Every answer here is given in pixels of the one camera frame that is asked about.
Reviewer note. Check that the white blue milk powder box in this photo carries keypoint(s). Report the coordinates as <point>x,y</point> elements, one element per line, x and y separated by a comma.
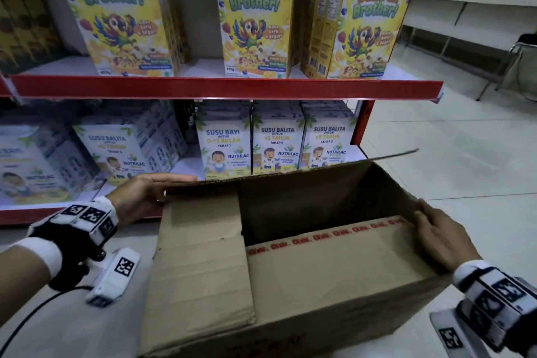
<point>277,139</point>
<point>37,164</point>
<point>126,143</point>
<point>329,137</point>
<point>223,143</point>

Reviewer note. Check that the person's right hand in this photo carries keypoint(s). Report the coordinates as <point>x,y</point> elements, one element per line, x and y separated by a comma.
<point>449,240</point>

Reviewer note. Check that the person's left fingers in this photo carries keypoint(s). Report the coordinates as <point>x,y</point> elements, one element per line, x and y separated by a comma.
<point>176,179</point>

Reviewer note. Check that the person's left hand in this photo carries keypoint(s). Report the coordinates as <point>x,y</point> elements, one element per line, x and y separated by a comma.
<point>134,200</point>

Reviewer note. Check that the red and white store shelf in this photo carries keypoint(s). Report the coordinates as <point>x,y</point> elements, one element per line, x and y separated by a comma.
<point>209,87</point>

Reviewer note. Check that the person's left forearm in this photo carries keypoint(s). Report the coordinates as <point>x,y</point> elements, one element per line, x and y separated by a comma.
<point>21,286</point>

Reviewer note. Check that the person's right fingers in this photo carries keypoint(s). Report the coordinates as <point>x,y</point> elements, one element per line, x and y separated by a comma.
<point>426,217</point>

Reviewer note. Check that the brown cardboard box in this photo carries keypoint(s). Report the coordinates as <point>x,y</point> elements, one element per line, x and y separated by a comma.
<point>335,282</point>

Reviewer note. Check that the yellow parrot cereal box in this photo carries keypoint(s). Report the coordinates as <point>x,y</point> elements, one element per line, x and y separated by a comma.
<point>360,22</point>
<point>256,13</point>
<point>117,13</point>
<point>25,22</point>

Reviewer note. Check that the metal frame chair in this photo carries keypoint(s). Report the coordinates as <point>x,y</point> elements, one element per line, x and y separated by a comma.
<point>514,60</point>

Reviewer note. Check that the white marker wrist camera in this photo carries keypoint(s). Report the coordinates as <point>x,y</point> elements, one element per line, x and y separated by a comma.
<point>451,334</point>
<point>117,274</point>

